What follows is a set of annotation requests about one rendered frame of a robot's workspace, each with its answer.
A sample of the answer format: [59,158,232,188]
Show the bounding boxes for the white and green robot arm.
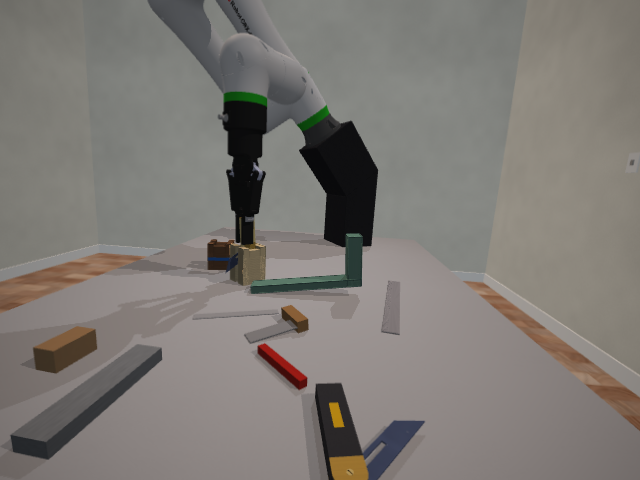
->
[148,0,341,148]

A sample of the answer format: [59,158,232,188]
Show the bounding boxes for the green l-shaped frame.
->
[250,233,363,294]

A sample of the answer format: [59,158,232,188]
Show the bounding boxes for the black sliding bevel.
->
[315,383,425,480]

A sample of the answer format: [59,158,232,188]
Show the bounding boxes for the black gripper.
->
[226,131,266,245]

